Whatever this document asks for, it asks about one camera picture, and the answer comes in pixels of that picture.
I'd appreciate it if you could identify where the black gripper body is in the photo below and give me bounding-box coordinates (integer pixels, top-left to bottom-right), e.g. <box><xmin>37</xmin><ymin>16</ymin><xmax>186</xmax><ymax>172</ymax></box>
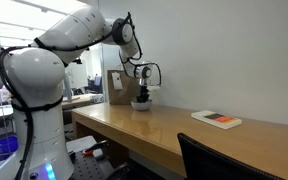
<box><xmin>139</xmin><ymin>86</ymin><xmax>149</xmax><ymax>100</ymax></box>

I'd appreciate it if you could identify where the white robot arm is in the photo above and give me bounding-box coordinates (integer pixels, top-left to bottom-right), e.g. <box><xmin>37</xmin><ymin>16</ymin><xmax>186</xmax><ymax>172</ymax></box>
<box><xmin>0</xmin><ymin>5</ymin><xmax>153</xmax><ymax>180</ymax></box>

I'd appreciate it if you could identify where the grey bowl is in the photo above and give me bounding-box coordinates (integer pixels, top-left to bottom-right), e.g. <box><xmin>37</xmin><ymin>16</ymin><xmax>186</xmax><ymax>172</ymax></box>
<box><xmin>131</xmin><ymin>99</ymin><xmax>152</xmax><ymax>111</ymax></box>

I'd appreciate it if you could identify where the brown paper bag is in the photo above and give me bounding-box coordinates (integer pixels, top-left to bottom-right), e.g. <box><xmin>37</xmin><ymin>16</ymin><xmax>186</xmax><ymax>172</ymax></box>
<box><xmin>107</xmin><ymin>70</ymin><xmax>139</xmax><ymax>105</ymax></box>

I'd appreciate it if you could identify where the white paper tag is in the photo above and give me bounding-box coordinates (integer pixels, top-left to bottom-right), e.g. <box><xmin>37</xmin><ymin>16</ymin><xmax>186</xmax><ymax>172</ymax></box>
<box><xmin>112</xmin><ymin>72</ymin><xmax>123</xmax><ymax>90</ymax></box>

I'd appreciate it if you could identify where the wooden desk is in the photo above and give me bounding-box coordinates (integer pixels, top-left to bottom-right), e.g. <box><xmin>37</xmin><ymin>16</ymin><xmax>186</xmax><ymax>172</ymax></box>
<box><xmin>72</xmin><ymin>103</ymin><xmax>288</xmax><ymax>180</ymax></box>

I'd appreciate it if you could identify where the white book with orange cover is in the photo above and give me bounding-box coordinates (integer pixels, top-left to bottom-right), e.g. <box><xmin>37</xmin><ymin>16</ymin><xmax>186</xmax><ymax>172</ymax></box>
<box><xmin>191</xmin><ymin>110</ymin><xmax>242</xmax><ymax>130</ymax></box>

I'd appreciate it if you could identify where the black office chair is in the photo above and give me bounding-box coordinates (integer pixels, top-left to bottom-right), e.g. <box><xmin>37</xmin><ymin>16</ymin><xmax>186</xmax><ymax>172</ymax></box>
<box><xmin>177</xmin><ymin>133</ymin><xmax>285</xmax><ymax>180</ymax></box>

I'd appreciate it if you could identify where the blue plastic bin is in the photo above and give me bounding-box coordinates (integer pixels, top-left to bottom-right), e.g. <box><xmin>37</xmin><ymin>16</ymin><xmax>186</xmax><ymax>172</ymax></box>
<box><xmin>0</xmin><ymin>135</ymin><xmax>18</xmax><ymax>160</ymax></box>

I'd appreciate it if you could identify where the red handled clamp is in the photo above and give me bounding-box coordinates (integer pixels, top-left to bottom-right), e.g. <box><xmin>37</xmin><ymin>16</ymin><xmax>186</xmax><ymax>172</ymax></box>
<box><xmin>82</xmin><ymin>140</ymin><xmax>108</xmax><ymax>157</ymax></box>

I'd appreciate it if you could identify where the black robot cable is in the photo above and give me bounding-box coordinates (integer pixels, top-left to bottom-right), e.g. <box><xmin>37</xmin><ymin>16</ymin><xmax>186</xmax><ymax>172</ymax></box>
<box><xmin>0</xmin><ymin>11</ymin><xmax>163</xmax><ymax>180</ymax></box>

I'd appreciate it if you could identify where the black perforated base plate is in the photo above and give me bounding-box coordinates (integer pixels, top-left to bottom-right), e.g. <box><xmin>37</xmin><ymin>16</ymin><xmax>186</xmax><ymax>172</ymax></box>
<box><xmin>69</xmin><ymin>152</ymin><xmax>105</xmax><ymax>180</ymax></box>

